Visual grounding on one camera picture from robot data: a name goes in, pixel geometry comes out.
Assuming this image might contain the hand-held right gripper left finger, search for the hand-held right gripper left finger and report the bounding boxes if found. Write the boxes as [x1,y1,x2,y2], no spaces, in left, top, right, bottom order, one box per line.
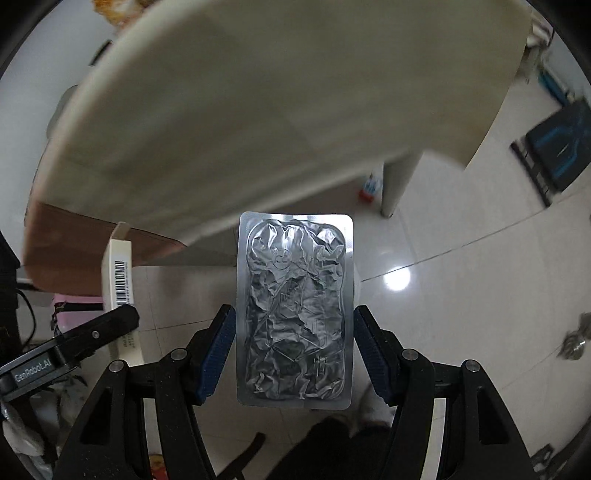
[55,304,238,480]

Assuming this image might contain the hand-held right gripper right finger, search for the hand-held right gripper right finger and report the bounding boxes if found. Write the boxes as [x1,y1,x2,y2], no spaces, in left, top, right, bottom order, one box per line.
[353,305,532,480]

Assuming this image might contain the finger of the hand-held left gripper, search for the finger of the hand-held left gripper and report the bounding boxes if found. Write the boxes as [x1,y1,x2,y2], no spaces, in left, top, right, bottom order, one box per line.
[51,305,140,370]

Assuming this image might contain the white cardboard box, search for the white cardboard box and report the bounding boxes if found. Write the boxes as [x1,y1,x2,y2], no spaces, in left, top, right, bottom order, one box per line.
[102,222,145,366]

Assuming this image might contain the silver foil blister pack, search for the silver foil blister pack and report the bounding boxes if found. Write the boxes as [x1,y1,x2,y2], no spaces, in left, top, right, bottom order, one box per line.
[236,211,355,411]

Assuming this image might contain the pink box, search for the pink box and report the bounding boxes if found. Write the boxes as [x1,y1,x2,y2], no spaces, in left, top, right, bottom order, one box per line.
[52,293,106,333]

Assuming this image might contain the white shoe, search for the white shoe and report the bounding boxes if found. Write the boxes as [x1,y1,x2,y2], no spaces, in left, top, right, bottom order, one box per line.
[348,385,398,437]

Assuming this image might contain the white plastic bag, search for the white plastic bag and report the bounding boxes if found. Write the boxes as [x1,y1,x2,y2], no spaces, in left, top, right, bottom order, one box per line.
[0,375,88,480]

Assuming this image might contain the person's dark trousers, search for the person's dark trousers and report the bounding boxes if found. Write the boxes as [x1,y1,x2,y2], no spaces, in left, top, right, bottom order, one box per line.
[277,415,393,480]

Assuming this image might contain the small red and white bottle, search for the small red and white bottle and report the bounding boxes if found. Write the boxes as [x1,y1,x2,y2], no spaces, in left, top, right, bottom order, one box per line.
[359,173,383,204]

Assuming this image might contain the small metal object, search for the small metal object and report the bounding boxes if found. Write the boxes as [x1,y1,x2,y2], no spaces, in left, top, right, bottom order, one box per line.
[556,313,591,361]

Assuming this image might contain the cat print tablecloth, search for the cat print tablecloth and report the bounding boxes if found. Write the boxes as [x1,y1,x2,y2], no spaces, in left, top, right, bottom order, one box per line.
[23,0,529,291]

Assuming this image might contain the black and blue treadmill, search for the black and blue treadmill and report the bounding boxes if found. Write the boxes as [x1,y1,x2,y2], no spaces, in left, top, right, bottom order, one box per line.
[510,100,591,207]

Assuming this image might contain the black cable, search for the black cable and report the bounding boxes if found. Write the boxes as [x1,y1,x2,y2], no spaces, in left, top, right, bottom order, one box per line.
[16,286,38,344]

